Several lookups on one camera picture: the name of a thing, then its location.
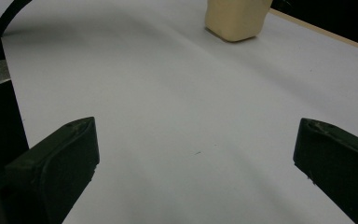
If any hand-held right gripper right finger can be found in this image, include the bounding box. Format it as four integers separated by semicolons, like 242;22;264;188
293;118;358;224

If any cream square ceramic cup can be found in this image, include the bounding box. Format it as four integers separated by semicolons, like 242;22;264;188
204;0;274;43

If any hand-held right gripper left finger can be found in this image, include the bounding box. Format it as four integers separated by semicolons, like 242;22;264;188
4;116;101;224

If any black cable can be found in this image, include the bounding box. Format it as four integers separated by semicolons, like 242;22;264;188
0;0;34;35

